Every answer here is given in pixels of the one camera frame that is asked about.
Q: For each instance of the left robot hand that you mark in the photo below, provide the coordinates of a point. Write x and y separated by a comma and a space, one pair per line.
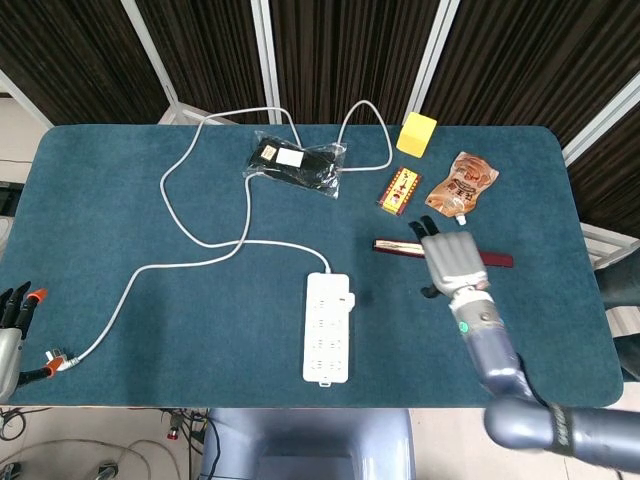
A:
7, 350

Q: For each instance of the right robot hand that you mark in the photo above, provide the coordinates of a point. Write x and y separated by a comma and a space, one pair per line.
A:
455, 260

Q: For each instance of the small white plug adapter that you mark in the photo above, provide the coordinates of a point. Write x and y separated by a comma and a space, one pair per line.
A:
351, 301

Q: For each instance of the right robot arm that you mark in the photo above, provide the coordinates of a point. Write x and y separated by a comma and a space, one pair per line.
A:
490, 350

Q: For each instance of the white power strip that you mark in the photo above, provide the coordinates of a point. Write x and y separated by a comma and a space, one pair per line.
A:
325, 345

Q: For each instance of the dark red long box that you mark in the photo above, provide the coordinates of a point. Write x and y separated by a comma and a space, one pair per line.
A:
500, 260

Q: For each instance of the orange spout pouch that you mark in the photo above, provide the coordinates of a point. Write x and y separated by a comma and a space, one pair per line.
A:
460, 187

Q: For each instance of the red and yellow small box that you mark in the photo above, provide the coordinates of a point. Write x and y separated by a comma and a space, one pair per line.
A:
400, 192

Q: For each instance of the yellow foam cube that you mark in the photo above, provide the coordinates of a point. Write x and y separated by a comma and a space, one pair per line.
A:
415, 137

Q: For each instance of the teal table mat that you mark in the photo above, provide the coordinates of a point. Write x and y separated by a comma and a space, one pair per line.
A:
150, 300

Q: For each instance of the white metal rack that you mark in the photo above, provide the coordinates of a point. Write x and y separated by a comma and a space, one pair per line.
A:
612, 245

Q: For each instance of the black item in clear bag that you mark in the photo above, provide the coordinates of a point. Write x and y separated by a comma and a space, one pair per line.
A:
300, 170

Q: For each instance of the red floor button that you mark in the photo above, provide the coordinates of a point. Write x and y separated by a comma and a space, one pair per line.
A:
174, 430

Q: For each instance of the blue-grey robot torso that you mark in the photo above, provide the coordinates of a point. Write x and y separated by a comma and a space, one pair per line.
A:
305, 445

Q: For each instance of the white partition frame post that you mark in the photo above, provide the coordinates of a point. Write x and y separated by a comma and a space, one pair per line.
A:
25, 100
267, 60
600, 120
155, 55
435, 55

